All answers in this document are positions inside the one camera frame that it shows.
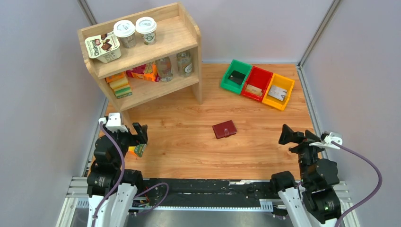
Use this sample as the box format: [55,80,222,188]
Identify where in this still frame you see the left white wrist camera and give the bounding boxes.
[98,113,129,132]

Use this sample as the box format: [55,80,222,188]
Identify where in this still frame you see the Chobani yogurt cup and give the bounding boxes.
[84,32,122,63]

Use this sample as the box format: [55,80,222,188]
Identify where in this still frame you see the right glass bottle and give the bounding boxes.
[176,50,192,77]

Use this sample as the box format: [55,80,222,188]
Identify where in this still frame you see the orange pink snack box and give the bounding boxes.
[126,62,160,82]

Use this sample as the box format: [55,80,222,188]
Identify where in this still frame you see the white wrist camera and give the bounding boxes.
[309,131,343,149]
[98,113,129,132]

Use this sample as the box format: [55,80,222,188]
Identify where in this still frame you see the red leather card holder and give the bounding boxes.
[212,120,237,139]

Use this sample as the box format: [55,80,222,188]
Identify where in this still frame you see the yellow plastic bin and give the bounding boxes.
[262,73,295,111]

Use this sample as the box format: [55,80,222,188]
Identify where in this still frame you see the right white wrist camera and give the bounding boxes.
[309,131,343,149]

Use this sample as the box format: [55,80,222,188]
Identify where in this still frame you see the red plastic bin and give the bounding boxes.
[241,66,273,102]

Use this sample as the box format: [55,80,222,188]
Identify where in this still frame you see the silver card in yellow bin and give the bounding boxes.
[268,85,287,101]

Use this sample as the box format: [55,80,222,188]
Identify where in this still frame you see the left glass bottle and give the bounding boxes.
[155,57,173,82]

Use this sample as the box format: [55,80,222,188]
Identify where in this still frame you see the orange green small box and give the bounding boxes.
[128,144,147,157]

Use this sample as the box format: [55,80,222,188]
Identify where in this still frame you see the stacked yellow green sponges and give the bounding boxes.
[105,72,132,99]

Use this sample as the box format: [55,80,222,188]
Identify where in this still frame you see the tan card in red bin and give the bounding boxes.
[245,84,262,96]

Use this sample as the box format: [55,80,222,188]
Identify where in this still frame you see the white-lidded coffee cup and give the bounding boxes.
[113,20,136,48]
[135,17,157,45]

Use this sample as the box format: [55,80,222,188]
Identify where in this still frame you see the black card in green bin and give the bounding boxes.
[228,70,246,85]

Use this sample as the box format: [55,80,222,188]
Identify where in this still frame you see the left white-lidded coffee cup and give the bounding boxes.
[113,20,136,48]

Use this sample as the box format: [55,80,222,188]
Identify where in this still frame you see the wooden two-tier shelf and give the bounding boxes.
[78,2,202,130]

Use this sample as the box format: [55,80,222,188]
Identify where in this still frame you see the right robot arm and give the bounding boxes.
[270,124,342,227]

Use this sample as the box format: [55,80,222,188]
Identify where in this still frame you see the glass bottle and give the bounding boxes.
[176,50,192,77]
[155,57,173,82]

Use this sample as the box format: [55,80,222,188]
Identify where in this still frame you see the right white-lidded coffee cup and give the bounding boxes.
[135,17,157,45]

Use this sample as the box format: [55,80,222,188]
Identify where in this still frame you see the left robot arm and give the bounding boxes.
[87,122,148,227]

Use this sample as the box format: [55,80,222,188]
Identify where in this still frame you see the green plastic bin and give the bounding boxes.
[220,60,252,94]

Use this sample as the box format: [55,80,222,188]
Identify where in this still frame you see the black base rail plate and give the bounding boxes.
[129,178,289,219]

